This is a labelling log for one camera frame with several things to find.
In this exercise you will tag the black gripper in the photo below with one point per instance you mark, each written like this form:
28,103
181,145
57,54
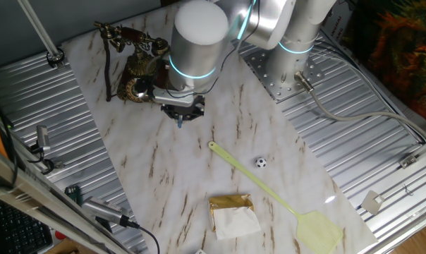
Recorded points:
186,110

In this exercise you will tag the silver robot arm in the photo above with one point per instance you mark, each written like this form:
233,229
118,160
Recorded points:
195,53

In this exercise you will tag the vintage brass rotary phone base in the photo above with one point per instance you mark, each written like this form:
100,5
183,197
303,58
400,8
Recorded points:
139,65

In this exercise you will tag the mini soccer ball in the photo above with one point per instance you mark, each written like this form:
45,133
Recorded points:
260,162

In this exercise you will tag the gold tissue pack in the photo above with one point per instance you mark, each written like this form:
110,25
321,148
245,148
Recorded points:
234,218

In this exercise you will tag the green hex key holder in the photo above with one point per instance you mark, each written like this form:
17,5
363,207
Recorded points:
73,194

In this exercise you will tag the small white object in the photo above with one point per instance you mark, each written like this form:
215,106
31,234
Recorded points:
200,252

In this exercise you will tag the white slanted pole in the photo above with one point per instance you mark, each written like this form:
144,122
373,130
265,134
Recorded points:
36,26

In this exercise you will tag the red emergency stop button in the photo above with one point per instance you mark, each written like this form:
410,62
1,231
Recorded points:
59,235

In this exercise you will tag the brown cardboard box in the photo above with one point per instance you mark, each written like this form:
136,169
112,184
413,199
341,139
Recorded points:
63,247

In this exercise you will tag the yellow-green fly swatter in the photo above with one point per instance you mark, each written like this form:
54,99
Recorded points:
319,233

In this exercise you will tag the white box with red print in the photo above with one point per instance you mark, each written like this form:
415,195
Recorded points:
341,26

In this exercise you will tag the black keyboard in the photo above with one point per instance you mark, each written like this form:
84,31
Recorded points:
19,233

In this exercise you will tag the white square tag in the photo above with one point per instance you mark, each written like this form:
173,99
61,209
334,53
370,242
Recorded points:
372,202

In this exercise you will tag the colourful patterned cloth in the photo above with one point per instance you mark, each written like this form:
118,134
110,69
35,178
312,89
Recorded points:
403,53

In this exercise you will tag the small metal hook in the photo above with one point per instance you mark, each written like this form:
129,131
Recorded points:
407,190

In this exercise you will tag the silver ribbed camera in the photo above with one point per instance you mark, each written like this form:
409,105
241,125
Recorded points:
103,210

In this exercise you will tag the small silver camera on mount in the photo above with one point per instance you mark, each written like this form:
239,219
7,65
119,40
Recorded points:
43,138

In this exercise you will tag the aluminium frame bar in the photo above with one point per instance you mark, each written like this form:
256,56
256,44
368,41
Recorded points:
40,195

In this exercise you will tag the small metal corner bracket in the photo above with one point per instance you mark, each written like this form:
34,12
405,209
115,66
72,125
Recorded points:
408,161

